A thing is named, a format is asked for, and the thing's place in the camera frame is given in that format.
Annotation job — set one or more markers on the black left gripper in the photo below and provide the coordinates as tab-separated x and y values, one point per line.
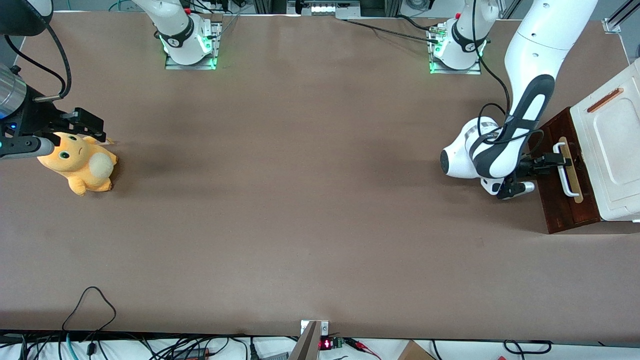
528	167

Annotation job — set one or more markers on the aluminium camera mount bar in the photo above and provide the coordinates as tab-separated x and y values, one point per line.
307	345

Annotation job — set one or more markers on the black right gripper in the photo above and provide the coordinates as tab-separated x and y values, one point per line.
36	117

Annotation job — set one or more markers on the dark wooden drawer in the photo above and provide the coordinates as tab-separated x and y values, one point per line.
555	210

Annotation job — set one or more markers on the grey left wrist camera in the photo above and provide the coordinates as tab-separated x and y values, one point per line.
517	190

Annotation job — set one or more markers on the orange plush toy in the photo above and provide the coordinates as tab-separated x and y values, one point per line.
80	165

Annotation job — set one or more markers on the black power adapter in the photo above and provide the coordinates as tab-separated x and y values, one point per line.
192	354

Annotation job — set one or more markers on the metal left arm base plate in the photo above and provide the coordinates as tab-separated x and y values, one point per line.
452	71

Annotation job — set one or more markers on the white cabinet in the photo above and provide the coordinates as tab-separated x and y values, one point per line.
620	150

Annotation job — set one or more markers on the brown cardboard box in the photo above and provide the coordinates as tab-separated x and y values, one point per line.
415	352

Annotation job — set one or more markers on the tan wooden cabinet strip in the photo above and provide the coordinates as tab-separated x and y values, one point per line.
605	100

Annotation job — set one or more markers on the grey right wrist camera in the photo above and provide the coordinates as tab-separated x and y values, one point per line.
25	147

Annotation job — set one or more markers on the red clip leads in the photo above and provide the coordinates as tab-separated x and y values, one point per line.
362	346

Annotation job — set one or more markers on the white power strip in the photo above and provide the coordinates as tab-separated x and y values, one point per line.
325	8

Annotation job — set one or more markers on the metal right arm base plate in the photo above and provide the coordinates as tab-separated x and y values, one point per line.
210	47

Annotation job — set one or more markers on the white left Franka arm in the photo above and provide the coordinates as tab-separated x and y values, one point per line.
540	45

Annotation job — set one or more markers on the red digit display module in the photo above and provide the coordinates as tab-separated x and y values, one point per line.
327	343

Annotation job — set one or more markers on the aluminium frame extrusion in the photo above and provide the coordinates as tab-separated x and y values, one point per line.
620	15

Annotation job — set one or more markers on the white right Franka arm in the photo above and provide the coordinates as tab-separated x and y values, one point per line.
175	30

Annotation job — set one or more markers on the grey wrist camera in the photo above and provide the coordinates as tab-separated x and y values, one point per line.
517	190
25	147

